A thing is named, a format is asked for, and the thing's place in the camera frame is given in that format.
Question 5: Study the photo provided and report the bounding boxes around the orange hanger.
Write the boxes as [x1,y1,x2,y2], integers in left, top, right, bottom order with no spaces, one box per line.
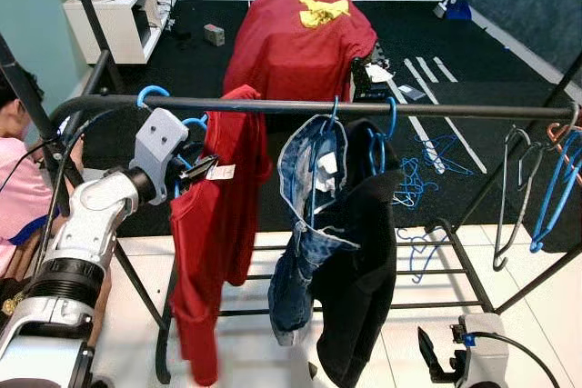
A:
[546,121,582,157]

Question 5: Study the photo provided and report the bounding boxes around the grey hanger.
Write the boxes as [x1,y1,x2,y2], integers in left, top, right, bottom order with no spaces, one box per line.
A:
[493,126,535,271]

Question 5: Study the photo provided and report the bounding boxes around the blue wire hanger heap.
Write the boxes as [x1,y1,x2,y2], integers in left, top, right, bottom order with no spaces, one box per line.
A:
[391,132,485,209]

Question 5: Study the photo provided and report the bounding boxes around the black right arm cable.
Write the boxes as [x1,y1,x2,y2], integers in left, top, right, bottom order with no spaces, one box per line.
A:
[468,331,562,388]

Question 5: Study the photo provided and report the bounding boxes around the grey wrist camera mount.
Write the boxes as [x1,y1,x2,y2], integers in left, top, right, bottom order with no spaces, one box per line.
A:
[135,108,190,191]
[453,313,512,388]

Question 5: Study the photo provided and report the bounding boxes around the yellow cloth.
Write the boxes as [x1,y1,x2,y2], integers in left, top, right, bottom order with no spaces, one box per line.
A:
[298,0,351,28]

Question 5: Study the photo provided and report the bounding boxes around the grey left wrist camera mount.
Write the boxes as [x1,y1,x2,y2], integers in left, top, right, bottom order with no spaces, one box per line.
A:
[135,108,190,191]

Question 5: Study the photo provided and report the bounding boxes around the white paper sheet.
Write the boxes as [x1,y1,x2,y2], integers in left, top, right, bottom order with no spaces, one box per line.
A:
[364,63,396,85]

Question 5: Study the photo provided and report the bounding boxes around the grey flat pad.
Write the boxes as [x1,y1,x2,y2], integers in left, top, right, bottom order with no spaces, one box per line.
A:
[397,85,426,103]

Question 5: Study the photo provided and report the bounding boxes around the small grey box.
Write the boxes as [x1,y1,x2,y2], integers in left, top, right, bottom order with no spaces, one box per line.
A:
[203,25,226,46]

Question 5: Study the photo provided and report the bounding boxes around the blue denim jeans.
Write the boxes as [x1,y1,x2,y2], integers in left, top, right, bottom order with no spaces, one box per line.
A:
[268,114,360,345]

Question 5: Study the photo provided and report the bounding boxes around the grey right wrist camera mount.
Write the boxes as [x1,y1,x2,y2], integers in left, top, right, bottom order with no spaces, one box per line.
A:
[453,313,512,388]

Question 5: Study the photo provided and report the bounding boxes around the white cabinet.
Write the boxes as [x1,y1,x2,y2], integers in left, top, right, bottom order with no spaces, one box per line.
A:
[62,0,183,65]

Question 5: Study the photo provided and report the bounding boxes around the person in pink shirt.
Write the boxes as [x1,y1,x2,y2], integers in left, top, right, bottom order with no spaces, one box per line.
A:
[0,68,115,316]

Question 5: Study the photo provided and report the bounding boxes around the red shirt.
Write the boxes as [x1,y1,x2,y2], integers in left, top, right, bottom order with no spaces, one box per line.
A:
[169,85,272,387]

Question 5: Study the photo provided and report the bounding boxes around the black equipment case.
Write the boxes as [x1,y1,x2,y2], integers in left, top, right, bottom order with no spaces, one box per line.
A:
[350,38,401,103]

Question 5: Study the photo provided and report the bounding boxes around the red draped cloth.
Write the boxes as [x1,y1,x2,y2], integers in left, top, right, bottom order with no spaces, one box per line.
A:
[223,0,378,103]

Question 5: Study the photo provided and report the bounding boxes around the blue plastic hanger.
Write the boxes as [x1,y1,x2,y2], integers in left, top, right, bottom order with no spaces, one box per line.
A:
[307,95,342,225]
[530,129,582,253]
[368,97,399,175]
[136,85,210,200]

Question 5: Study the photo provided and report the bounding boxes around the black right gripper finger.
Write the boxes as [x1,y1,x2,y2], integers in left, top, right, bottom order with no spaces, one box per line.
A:
[416,325,444,380]

